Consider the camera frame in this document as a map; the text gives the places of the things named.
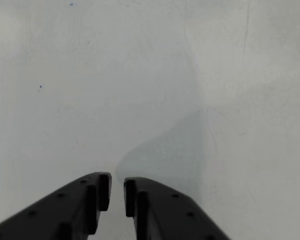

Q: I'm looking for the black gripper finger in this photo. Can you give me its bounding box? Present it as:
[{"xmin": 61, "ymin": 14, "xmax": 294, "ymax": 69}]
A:
[
  {"xmin": 0, "ymin": 171, "xmax": 113, "ymax": 240},
  {"xmin": 123, "ymin": 176, "xmax": 231, "ymax": 240}
]

